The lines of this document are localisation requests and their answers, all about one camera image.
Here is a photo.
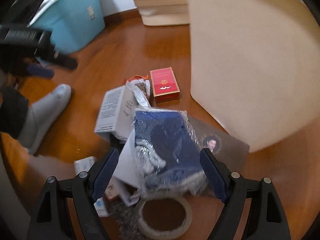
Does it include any white tape roll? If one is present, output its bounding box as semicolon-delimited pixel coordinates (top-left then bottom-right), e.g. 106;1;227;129
135;197;193;239

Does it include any white printed carton box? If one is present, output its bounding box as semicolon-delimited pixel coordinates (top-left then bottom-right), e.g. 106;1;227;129
94;85;138;141

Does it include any small white grey box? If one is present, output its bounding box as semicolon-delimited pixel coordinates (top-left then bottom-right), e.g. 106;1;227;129
74;156;97;175

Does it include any grey portrait booklet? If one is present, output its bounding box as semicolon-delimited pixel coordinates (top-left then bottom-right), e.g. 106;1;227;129
188;115;250;172

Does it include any red patterned card box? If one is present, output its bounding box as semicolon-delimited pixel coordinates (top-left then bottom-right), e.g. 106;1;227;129
104;177;119;202

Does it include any clear empty snack wrapper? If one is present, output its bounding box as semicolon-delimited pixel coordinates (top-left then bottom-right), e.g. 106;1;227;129
125;75;151;108

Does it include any white box with black insert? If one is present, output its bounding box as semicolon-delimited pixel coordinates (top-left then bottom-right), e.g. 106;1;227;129
113;132;141;207

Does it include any grey slipper left foot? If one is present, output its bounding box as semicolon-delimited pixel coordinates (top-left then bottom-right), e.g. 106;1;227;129
17;84;72;155

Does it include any teal storage box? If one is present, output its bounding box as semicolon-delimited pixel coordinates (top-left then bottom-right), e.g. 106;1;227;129
29;0;105;54

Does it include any blue cloth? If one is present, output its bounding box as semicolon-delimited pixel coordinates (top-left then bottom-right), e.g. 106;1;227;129
132;108;207;199

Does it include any red cigarette pack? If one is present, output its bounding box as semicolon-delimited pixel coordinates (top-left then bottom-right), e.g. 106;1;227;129
150;67;180;103

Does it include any cream plastic trash bin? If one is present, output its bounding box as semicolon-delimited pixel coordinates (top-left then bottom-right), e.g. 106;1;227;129
189;0;319;152

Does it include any small white blue medicine box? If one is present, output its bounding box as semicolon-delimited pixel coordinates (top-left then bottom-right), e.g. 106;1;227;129
94;197;110;218

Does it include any cream lidded foot basin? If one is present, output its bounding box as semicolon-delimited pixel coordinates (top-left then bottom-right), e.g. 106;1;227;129
133;0;190;27

